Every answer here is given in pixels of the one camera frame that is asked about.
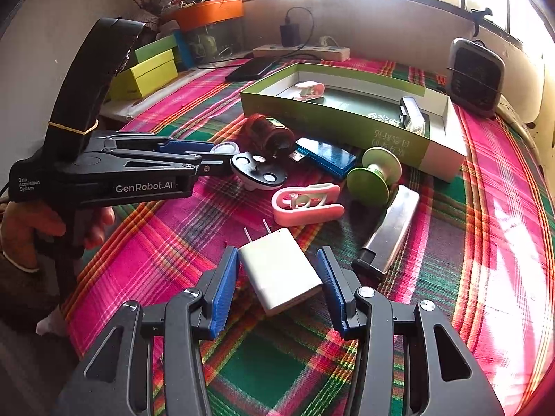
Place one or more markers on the blue box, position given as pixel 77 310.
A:
pixel 184 50

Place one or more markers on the person's left hand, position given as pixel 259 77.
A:
pixel 26 229

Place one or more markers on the black power adapter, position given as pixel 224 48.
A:
pixel 289 34

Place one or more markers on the black round disc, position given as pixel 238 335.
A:
pixel 251 169

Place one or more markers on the black smartphone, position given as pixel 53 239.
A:
pixel 251 69

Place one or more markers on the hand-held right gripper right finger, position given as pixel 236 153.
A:
pixel 331 281

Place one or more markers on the person's left forearm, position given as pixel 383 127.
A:
pixel 30 299

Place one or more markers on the white shallow cardboard box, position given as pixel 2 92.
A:
pixel 303 112

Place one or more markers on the beige power strip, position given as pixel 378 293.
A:
pixel 321 53

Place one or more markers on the orange box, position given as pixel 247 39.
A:
pixel 208 11

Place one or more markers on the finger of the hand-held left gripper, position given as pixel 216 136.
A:
pixel 217 167
pixel 186 146

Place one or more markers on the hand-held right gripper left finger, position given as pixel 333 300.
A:
pixel 225 286

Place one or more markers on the plaid blanket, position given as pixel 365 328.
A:
pixel 143 247

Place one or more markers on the grey portable heater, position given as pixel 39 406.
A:
pixel 475 78

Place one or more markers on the black hook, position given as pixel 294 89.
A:
pixel 477 19

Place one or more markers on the pink plastic clip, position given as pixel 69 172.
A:
pixel 312 90
pixel 312 214

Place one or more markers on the white charger plug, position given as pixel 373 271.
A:
pixel 277 268

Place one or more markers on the dark green box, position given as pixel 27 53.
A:
pixel 156 47

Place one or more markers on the red pill bottle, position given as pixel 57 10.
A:
pixel 260 132

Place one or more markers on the lime green box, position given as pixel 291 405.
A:
pixel 143 78

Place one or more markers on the clear small round container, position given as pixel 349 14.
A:
pixel 226 148

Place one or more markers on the blue USB device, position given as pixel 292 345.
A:
pixel 329 158

